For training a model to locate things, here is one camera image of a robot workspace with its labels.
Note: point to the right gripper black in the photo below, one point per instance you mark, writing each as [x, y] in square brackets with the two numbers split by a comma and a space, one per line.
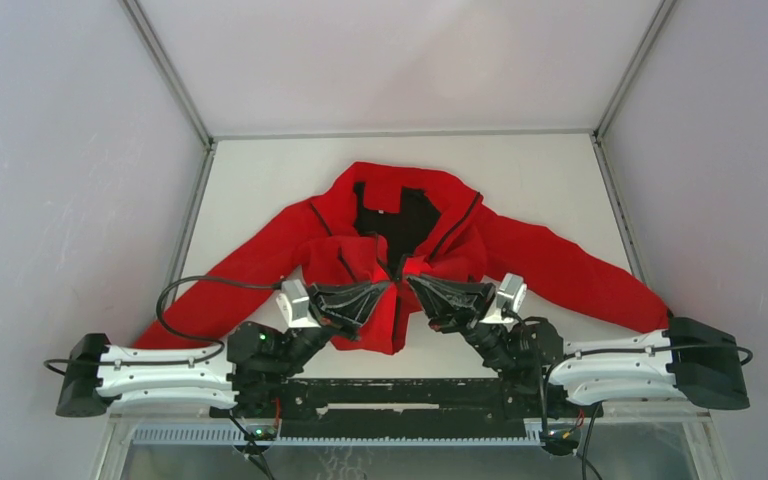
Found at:
[452, 307]

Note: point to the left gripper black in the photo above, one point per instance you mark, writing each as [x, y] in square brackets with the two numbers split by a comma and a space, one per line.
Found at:
[346, 305]

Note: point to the red jacket black lining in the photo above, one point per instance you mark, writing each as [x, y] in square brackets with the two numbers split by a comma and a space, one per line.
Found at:
[383, 223]

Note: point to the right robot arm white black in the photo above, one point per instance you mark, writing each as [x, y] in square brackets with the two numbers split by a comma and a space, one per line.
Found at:
[686, 360]

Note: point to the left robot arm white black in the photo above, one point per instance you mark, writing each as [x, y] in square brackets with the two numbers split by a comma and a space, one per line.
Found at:
[245, 368]

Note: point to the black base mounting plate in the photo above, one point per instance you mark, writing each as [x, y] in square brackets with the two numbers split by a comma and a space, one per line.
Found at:
[400, 406]

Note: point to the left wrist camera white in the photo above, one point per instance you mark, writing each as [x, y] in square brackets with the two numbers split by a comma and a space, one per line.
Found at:
[294, 303]

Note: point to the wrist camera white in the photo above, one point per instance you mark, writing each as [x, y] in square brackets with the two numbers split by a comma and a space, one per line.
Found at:
[508, 298]
[294, 303]

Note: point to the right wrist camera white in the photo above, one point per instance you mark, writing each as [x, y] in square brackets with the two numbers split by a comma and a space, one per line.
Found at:
[508, 298]

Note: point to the white slotted cable duct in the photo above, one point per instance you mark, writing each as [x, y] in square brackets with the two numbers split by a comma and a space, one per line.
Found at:
[227, 435]

